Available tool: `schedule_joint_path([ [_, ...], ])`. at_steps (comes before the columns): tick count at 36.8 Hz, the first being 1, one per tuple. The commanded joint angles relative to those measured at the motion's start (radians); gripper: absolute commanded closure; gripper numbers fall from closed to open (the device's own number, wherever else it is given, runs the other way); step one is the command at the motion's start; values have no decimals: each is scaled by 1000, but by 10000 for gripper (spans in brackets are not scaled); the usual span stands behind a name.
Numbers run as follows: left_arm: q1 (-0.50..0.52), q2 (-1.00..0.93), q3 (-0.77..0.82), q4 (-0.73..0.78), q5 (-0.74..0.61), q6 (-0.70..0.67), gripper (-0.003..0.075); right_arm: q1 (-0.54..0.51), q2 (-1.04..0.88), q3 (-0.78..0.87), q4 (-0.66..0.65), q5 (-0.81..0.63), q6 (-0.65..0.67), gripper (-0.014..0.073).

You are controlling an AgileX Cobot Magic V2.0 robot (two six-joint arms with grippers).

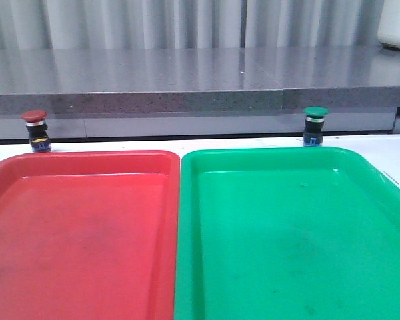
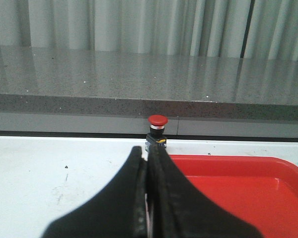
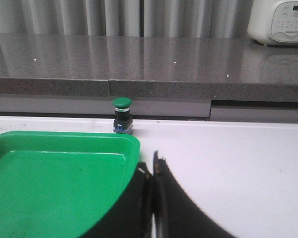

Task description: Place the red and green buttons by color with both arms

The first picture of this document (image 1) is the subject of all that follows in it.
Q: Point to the green plastic tray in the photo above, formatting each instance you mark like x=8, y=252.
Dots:
x=286, y=233

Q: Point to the white container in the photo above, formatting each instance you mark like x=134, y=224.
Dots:
x=388, y=32

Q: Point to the red plastic tray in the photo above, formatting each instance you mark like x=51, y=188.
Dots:
x=89, y=235

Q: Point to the grey stone platform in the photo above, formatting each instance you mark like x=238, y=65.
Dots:
x=81, y=82

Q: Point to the green mushroom push button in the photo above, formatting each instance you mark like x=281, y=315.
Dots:
x=314, y=122

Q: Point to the red mushroom push button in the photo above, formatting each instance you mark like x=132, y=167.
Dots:
x=37, y=130

